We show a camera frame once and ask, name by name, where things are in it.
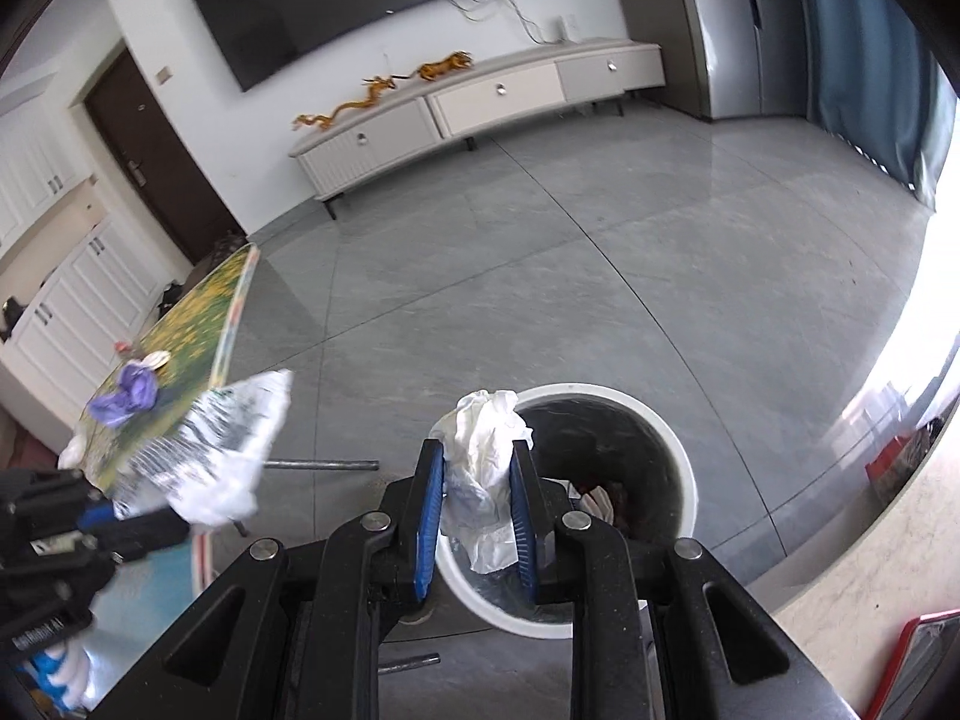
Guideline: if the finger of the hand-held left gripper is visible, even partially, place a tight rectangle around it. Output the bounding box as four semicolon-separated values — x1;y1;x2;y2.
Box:
79;501;192;560

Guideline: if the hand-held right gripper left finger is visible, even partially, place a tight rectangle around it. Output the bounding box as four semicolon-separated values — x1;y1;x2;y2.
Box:
90;441;449;720

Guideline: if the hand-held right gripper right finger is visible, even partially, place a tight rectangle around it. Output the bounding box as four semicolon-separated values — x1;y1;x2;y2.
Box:
510;441;826;720

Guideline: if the white tissue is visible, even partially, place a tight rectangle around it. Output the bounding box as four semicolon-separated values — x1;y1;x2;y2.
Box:
429;388;535;575

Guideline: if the silver white printed bag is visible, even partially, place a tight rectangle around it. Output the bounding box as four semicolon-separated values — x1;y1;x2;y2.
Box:
120;369;293;527

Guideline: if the white round trash bin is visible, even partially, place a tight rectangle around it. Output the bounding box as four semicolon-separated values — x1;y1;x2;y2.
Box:
431;382;700;638

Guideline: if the person's left hand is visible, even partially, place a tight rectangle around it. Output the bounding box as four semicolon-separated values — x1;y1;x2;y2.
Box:
22;649;95;713

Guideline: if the purple plastic bag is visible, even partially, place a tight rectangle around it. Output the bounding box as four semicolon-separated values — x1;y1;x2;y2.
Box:
88;361;160;430

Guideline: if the floral printed table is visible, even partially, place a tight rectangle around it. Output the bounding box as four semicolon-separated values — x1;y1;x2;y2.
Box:
0;244;380;720

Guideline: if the white panelled hallway cabinet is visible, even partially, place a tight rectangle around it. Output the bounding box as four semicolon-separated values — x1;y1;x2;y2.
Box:
0;101;192;421

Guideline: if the pair of dark sandals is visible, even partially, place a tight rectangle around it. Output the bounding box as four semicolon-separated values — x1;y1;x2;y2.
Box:
199;232;248;265

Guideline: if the dark brown entrance door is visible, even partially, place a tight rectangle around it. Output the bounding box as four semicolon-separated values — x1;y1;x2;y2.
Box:
84;45;248;267

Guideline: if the golden dragon figurine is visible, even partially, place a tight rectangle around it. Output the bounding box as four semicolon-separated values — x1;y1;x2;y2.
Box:
294;99;362;132
345;75;410;113

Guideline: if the white television cabinet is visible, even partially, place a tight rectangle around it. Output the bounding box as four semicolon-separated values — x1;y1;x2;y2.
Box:
289;37;667;220

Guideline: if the red framed board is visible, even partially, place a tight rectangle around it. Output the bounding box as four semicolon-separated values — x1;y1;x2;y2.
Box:
862;607;960;720

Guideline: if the golden tiger figurine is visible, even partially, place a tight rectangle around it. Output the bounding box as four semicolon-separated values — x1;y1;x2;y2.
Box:
411;51;475;82

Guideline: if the grey refrigerator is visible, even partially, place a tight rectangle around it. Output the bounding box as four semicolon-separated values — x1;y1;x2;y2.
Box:
600;0;818;121

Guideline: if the blue curtain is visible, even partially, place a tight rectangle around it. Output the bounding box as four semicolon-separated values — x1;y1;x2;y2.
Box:
787;0;946;215

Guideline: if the television cable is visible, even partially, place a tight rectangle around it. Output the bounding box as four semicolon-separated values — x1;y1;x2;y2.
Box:
446;0;560;42

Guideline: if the wall-mounted black television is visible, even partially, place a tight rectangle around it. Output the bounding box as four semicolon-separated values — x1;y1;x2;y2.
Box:
185;0;547;93

